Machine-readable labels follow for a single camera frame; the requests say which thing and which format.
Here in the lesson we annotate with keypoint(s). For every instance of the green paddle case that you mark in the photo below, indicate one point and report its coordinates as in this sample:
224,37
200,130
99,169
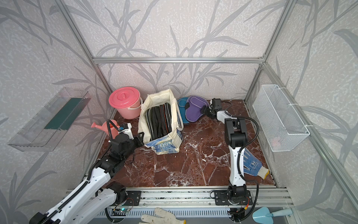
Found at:
150,123

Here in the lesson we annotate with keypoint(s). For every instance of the light blue garden trowel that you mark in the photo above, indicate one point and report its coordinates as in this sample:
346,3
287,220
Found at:
264,216

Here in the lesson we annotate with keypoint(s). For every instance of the red trimmed paddle case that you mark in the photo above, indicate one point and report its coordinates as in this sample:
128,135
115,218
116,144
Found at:
168,116

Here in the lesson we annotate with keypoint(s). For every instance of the blue paddle case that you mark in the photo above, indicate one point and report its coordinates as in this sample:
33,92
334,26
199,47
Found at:
181,104

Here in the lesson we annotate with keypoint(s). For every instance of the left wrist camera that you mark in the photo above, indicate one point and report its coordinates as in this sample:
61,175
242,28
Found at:
126,129

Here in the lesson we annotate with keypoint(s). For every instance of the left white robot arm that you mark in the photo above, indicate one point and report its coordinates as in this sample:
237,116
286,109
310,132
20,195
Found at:
95,193

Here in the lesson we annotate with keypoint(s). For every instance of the white wire wall basket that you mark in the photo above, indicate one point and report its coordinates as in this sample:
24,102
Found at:
282,126

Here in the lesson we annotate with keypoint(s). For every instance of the white work glove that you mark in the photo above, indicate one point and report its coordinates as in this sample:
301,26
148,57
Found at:
161,217

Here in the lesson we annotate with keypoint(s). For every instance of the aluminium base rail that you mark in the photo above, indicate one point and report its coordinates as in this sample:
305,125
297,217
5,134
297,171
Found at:
204,197

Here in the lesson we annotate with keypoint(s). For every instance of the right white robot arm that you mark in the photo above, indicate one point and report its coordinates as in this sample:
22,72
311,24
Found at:
237,139

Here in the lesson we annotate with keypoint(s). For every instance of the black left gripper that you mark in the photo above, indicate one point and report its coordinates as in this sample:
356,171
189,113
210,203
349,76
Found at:
139,141

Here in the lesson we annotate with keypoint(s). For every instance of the pink watering can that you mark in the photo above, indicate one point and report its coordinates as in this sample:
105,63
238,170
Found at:
114,128

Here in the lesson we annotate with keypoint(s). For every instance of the pink bucket with lid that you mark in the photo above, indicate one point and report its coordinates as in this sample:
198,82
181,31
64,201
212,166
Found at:
127,101

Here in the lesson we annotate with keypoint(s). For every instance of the canvas tote bag starry print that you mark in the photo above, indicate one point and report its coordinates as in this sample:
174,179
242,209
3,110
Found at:
170,143

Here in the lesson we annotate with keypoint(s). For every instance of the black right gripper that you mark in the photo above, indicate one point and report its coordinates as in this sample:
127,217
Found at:
204,110

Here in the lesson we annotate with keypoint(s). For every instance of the clear plastic wall tray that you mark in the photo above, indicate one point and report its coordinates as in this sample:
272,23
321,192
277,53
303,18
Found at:
45,131

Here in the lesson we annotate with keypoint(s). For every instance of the aluminium cage frame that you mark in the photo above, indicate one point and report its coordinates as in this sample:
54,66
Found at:
346,183

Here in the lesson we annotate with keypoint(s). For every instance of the black zipper paddle case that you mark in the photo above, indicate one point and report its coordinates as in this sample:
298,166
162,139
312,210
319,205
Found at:
157,113

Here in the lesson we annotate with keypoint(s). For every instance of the blue dotted work glove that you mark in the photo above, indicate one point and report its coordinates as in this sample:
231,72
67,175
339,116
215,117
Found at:
254,167

